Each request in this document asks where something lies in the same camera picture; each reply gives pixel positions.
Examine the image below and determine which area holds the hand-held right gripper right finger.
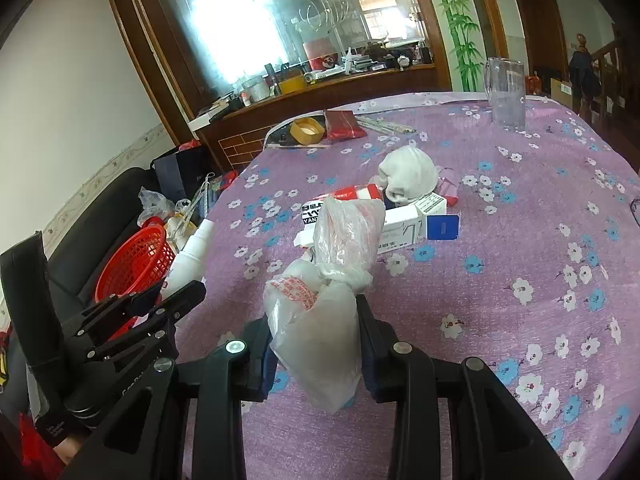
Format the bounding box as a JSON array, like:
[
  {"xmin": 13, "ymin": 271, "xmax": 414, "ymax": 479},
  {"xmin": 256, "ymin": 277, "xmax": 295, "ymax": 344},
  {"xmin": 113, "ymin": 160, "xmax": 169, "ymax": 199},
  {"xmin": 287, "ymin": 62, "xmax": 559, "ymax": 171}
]
[{"xmin": 355, "ymin": 294, "xmax": 576, "ymax": 480}]

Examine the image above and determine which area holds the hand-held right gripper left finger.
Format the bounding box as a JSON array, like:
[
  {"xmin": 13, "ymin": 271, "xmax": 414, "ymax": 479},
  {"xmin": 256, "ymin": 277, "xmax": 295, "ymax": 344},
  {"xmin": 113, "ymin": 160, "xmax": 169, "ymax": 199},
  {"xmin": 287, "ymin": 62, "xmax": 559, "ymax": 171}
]
[{"xmin": 60, "ymin": 316, "xmax": 281, "ymax": 480}]

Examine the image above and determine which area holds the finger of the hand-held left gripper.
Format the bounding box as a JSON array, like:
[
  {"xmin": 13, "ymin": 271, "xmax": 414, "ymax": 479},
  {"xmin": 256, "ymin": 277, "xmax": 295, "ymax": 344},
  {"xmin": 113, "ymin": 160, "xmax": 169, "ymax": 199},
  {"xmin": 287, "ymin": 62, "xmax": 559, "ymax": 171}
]
[
  {"xmin": 62, "ymin": 287, "xmax": 166, "ymax": 343},
  {"xmin": 85, "ymin": 280, "xmax": 207, "ymax": 366}
]

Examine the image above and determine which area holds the red plastic basket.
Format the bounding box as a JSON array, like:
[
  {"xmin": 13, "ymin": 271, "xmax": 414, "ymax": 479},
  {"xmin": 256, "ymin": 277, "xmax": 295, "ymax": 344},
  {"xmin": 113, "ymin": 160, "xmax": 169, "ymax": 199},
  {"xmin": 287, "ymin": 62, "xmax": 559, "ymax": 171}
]
[{"xmin": 94, "ymin": 224, "xmax": 168, "ymax": 341}]

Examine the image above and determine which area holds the knotted white plastic bag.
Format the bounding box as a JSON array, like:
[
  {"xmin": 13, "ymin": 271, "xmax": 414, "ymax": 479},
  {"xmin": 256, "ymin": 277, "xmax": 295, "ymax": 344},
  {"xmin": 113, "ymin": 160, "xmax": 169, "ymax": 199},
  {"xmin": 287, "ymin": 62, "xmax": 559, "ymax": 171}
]
[{"xmin": 263, "ymin": 196, "xmax": 387, "ymax": 414}]

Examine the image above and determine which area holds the white plastic bottle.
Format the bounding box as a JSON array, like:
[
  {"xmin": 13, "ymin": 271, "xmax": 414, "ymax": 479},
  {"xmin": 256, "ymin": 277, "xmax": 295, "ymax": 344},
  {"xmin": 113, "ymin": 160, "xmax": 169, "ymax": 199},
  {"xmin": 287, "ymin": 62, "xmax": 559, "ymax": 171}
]
[{"xmin": 159, "ymin": 217, "xmax": 216, "ymax": 306}]

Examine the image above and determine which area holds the clear plastic bag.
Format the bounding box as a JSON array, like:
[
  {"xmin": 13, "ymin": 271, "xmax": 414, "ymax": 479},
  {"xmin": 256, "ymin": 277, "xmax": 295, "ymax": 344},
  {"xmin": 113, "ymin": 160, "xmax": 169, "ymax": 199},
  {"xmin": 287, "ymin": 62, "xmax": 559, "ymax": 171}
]
[{"xmin": 137, "ymin": 186, "xmax": 176, "ymax": 226}]

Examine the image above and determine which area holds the black sofa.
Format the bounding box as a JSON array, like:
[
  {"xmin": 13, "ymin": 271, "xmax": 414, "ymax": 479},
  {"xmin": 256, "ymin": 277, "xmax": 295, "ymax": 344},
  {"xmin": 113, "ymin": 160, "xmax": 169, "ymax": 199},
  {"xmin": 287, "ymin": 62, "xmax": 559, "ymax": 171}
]
[{"xmin": 42, "ymin": 166, "xmax": 166, "ymax": 311}]

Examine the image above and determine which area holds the dark paper bag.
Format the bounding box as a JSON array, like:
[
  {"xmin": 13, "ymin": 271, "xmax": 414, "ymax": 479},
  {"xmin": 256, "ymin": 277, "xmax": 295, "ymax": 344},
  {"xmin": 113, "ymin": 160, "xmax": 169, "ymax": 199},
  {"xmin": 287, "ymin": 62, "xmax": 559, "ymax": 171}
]
[{"xmin": 151, "ymin": 145, "xmax": 213, "ymax": 206}]

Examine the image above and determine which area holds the white red medicine box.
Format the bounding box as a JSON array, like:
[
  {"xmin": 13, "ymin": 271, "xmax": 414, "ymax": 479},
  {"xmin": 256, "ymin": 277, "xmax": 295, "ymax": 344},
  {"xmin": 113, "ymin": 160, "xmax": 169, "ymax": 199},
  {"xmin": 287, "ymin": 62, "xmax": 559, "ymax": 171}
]
[{"xmin": 302, "ymin": 183, "xmax": 386, "ymax": 233}]

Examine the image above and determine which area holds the small white medicine box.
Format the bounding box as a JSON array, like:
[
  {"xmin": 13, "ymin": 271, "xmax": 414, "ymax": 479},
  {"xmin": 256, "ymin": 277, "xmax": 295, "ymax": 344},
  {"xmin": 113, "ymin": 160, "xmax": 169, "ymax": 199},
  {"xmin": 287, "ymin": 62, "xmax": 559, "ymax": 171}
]
[{"xmin": 414, "ymin": 192, "xmax": 448, "ymax": 217}]

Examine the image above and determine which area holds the flat white box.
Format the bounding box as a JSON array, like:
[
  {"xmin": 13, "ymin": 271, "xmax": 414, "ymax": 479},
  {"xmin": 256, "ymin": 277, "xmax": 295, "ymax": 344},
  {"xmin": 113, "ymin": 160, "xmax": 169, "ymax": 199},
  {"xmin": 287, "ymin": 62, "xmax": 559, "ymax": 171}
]
[{"xmin": 189, "ymin": 110, "xmax": 226, "ymax": 129}]

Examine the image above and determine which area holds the white knitted cloth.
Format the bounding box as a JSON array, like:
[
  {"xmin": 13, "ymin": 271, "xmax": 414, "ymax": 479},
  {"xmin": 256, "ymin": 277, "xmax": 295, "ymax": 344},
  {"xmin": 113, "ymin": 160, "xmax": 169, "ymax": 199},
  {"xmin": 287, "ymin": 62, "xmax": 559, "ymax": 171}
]
[{"xmin": 377, "ymin": 146, "xmax": 438, "ymax": 208}]

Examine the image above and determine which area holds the crumpled pink plastic bag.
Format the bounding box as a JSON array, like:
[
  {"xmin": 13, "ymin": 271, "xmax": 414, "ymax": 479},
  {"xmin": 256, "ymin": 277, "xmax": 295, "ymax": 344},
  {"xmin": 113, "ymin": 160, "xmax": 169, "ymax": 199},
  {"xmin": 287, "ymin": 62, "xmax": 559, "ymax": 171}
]
[{"xmin": 434, "ymin": 166, "xmax": 460, "ymax": 200}]

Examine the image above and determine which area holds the metal pot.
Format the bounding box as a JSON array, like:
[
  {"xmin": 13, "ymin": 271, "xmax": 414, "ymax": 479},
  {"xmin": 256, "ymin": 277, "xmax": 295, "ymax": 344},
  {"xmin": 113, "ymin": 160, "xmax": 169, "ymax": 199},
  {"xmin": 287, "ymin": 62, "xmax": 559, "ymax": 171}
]
[{"xmin": 242, "ymin": 77, "xmax": 273, "ymax": 107}]

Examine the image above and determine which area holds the dark red packet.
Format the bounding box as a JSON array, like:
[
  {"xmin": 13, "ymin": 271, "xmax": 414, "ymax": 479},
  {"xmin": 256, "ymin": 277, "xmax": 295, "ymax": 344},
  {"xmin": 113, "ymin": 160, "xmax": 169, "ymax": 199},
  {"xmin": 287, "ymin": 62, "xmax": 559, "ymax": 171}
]
[{"xmin": 324, "ymin": 109, "xmax": 368, "ymax": 141}]

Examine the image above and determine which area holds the red printed box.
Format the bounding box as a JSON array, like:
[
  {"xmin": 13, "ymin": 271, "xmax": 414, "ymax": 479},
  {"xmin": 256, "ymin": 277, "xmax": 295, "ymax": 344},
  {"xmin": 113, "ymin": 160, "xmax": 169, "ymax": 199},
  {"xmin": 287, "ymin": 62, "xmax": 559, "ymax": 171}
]
[{"xmin": 303, "ymin": 37, "xmax": 342, "ymax": 72}]

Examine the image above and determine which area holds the clear glass cup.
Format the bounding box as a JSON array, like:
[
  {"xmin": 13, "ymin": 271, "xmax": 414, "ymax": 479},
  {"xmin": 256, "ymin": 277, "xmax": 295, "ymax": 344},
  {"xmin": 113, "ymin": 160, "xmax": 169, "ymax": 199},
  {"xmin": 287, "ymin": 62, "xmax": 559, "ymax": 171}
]
[{"xmin": 482, "ymin": 57, "xmax": 527, "ymax": 129}]

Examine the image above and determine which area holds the cardboard box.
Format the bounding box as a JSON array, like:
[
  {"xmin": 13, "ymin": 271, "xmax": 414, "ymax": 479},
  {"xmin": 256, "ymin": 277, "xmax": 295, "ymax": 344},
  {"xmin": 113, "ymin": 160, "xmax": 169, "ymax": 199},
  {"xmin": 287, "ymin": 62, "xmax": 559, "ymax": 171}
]
[{"xmin": 550, "ymin": 77, "xmax": 573, "ymax": 106}]

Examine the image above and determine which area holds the dark jacket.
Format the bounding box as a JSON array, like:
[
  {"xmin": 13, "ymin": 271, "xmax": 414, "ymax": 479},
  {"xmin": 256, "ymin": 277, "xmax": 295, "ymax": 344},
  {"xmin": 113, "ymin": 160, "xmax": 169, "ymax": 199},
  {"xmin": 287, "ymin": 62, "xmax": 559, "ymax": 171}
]
[{"xmin": 569, "ymin": 50, "xmax": 598, "ymax": 101}]

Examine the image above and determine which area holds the brown wooden door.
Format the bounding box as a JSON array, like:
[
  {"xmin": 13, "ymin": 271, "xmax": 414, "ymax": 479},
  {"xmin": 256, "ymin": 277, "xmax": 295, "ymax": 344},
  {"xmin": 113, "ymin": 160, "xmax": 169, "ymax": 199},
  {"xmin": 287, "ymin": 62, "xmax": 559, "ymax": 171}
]
[{"xmin": 510, "ymin": 0, "xmax": 558, "ymax": 81}]

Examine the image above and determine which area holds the wooden stair railing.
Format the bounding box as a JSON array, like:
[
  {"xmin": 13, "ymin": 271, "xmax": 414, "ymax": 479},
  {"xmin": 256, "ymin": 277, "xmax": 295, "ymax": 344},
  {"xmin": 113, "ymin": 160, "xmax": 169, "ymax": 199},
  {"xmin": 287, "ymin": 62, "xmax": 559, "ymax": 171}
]
[{"xmin": 575, "ymin": 32, "xmax": 631, "ymax": 126}]

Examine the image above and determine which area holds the green bamboo wall painting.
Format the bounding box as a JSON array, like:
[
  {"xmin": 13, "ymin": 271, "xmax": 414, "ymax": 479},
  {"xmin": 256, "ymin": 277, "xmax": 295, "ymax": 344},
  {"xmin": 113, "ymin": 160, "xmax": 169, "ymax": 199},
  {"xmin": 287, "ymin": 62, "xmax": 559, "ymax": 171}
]
[{"xmin": 425, "ymin": 0, "xmax": 486, "ymax": 92}]

